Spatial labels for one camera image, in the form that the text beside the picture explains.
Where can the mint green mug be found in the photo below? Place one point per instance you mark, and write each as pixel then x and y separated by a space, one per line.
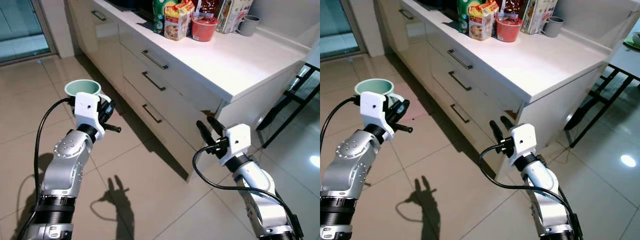
pixel 80 88
pixel 372 87

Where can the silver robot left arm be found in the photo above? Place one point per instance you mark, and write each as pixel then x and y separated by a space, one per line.
pixel 65 165
pixel 350 170

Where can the white kitchen counter cabinet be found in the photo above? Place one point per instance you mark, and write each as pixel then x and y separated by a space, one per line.
pixel 530 62
pixel 225 60

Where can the red plastic bowl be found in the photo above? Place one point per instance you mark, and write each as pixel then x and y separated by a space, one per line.
pixel 509 29
pixel 204 29

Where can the glass sliding door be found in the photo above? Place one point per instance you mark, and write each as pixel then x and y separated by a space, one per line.
pixel 337 25
pixel 20 25

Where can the grey mug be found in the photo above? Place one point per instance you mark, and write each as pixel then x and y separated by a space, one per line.
pixel 248 26
pixel 553 26

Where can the yellow red snack package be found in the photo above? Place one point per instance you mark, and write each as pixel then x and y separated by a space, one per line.
pixel 177 22
pixel 482 22

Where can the green plastic bottle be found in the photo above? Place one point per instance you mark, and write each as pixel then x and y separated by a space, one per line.
pixel 159 15
pixel 464 15

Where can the printed cardboard food box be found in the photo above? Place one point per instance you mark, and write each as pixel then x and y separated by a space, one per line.
pixel 234 15
pixel 539 15

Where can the dark sauce bottle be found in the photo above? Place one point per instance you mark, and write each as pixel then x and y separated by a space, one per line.
pixel 210 6
pixel 515 6

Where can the green plate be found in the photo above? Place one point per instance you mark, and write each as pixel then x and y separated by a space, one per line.
pixel 631 44

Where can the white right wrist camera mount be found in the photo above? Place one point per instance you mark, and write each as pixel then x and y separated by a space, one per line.
pixel 239 140
pixel 522 140

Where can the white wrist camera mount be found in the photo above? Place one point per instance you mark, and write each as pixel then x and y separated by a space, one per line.
pixel 372 110
pixel 522 140
pixel 239 140
pixel 85 110

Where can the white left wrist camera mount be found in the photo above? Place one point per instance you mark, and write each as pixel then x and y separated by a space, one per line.
pixel 85 110
pixel 372 110

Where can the white dining table black frame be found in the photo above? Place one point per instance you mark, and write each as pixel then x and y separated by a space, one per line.
pixel 302 74
pixel 627 62

